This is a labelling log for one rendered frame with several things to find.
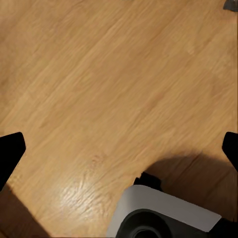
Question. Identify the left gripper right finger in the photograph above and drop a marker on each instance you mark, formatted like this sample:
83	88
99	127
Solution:
230	148

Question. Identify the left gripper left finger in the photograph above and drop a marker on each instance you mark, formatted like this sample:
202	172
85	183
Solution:
12	147

